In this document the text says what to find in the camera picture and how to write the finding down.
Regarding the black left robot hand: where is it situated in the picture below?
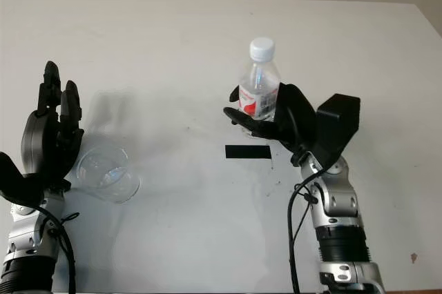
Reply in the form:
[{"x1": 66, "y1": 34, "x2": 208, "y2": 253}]
[{"x1": 20, "y1": 61, "x2": 86, "y2": 191}]

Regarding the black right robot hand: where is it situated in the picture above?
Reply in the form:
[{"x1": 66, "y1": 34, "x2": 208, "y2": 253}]
[{"x1": 223, "y1": 82, "x2": 318, "y2": 154}]

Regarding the clear plastic water bottle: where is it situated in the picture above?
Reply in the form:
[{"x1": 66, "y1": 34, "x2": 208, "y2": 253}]
[{"x1": 238, "y1": 37, "x2": 281, "y2": 123}]

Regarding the clear plastic cup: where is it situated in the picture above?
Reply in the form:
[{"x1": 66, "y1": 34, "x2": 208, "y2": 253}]
[{"x1": 76, "y1": 145, "x2": 142, "y2": 204}]

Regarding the black tape strip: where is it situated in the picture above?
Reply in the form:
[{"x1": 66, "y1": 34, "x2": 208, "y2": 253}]
[{"x1": 224, "y1": 144, "x2": 272, "y2": 160}]

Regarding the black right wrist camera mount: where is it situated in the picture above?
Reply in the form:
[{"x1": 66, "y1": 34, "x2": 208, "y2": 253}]
[{"x1": 303, "y1": 93, "x2": 361, "y2": 173}]

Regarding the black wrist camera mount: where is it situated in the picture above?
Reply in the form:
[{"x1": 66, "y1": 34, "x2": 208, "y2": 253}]
[
  {"x1": 0, "y1": 151, "x2": 70, "y2": 207},
  {"x1": 303, "y1": 93, "x2": 361, "y2": 173}
]

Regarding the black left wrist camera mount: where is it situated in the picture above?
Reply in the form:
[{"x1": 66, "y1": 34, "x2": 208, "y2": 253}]
[{"x1": 0, "y1": 151, "x2": 70, "y2": 207}]

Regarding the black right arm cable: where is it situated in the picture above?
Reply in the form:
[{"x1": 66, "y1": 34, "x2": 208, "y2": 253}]
[{"x1": 285, "y1": 166, "x2": 327, "y2": 294}]

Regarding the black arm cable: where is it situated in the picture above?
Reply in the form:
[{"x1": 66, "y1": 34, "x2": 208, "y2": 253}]
[
  {"x1": 34, "y1": 200, "x2": 77, "y2": 294},
  {"x1": 285, "y1": 166, "x2": 327, "y2": 294}
]

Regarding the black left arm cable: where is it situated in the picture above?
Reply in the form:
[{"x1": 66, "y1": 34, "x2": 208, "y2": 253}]
[{"x1": 34, "y1": 200, "x2": 77, "y2": 294}]

